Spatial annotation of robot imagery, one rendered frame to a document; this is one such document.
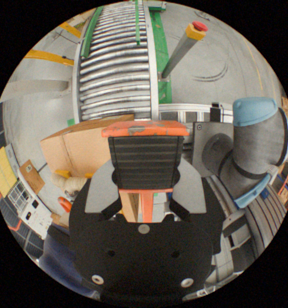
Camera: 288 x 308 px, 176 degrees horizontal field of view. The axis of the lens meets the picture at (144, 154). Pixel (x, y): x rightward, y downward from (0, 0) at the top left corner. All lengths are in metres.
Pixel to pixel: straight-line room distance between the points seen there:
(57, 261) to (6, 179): 7.25
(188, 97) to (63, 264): 1.66
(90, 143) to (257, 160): 0.39
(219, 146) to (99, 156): 0.36
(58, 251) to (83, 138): 0.36
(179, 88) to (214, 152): 1.18
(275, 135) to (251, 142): 0.06
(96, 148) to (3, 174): 7.37
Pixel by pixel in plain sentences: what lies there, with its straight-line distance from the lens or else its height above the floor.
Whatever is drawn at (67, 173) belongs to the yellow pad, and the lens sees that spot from 0.43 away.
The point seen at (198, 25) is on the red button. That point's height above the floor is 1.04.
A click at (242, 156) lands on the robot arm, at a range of 0.21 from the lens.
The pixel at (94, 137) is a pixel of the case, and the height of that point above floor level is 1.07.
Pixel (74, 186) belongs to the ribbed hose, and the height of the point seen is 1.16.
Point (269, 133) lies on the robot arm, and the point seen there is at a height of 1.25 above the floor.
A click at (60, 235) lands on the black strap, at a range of 0.35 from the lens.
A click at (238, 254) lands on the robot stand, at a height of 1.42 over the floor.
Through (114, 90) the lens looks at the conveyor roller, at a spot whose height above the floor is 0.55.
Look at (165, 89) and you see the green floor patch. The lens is 1.35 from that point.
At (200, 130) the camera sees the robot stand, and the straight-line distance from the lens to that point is 0.32.
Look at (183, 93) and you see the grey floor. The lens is 1.42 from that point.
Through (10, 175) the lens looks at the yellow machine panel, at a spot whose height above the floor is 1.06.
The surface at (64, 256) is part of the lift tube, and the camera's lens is 0.34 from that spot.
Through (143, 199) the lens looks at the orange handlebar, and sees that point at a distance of 0.17.
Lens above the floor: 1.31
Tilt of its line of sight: 63 degrees down
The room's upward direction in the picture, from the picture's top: 177 degrees counter-clockwise
